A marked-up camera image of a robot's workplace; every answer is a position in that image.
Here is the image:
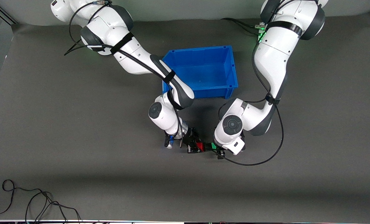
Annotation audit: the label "arm black hose cable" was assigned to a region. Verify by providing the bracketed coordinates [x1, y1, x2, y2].
[216, 0, 285, 166]
[64, 0, 185, 147]

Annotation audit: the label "left arm black hose cable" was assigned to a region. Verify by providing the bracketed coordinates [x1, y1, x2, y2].
[216, 0, 285, 166]

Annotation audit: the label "left arm base black cables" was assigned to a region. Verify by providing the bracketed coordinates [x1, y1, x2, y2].
[221, 18, 262, 31]

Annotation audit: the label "aluminium frame rail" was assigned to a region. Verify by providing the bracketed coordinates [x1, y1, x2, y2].
[0, 5, 17, 25]

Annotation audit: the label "loose thin black cable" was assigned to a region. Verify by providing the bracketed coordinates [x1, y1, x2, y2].
[0, 180, 81, 224]

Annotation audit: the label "blue plastic storage bin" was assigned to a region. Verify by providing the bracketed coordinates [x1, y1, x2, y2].
[162, 45, 239, 100]

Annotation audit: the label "dark grey table mat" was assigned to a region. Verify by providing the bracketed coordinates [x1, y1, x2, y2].
[0, 12, 370, 222]

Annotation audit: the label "right arm black hose cable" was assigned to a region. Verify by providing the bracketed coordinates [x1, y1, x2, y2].
[64, 0, 185, 147]

